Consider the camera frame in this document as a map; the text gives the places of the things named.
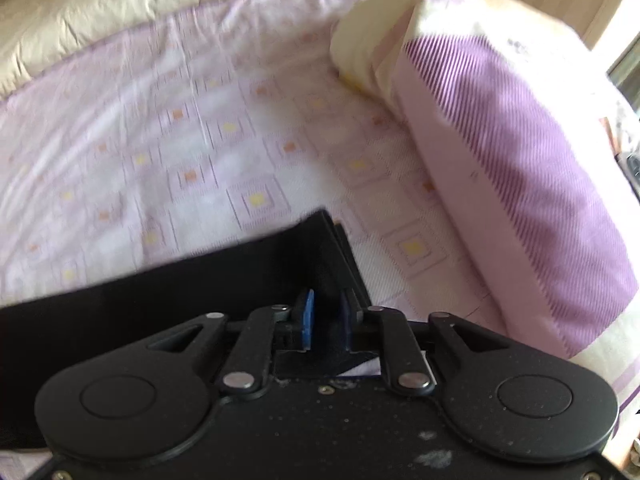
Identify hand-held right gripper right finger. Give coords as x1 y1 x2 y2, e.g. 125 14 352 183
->
339 294 497 397

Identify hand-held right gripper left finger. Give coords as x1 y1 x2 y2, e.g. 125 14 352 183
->
144 288 317 397

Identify black pants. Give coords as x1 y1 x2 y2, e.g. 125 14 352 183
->
0 208 382 453

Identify pink patterned bed sheet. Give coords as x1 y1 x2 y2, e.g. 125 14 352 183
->
0 0 511 480

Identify cream quilt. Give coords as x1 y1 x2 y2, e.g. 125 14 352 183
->
0 0 436 98

